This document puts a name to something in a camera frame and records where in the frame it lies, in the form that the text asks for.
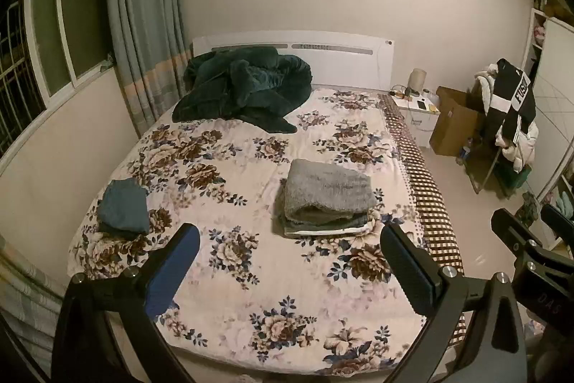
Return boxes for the white wardrobe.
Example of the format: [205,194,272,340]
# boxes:
[520,0,574,231]

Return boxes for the plastic water bottle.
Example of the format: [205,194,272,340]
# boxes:
[456,138,474,167]

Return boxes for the window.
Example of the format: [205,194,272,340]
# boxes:
[0,0,115,159]

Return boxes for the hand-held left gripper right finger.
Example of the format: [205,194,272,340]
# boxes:
[380,223,530,383]

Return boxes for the white puffy jacket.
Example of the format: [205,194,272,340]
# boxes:
[475,66,539,173]

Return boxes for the grey-green striped curtain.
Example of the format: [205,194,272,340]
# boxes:
[0,237,68,348]
[105,0,191,137]

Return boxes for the white headboard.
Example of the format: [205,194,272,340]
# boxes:
[192,31,397,90]

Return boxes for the green slippers pair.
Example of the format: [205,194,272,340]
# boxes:
[516,192,540,226]

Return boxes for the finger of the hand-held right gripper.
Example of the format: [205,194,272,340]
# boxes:
[491,208,574,272]
[540,204,574,237]

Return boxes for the large cardboard box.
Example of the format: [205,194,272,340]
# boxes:
[429,86,487,157]

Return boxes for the chair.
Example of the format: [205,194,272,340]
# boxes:
[466,132,525,196]

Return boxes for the green bin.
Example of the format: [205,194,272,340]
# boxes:
[504,165,532,191]

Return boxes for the beige table lamp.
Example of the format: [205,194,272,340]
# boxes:
[410,68,427,94]

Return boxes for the white nightstand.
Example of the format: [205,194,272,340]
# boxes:
[389,89,442,148]

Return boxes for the grey fluffy pants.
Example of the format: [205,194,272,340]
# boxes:
[282,159,377,226]

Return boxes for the dark green blanket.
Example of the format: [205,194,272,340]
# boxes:
[173,46,313,135]

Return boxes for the bed with floral sheet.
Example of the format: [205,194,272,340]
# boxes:
[66,89,467,377]

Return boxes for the folded blue jeans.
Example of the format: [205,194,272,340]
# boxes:
[280,210,371,231]

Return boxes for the folded teal cloth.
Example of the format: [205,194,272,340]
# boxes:
[98,179,151,238]

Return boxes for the black and white jacket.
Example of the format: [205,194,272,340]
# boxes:
[484,59,537,141]

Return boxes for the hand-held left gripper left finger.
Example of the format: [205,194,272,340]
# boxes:
[51,223,201,383]

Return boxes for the folded white garment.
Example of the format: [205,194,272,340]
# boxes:
[284,219,378,237]

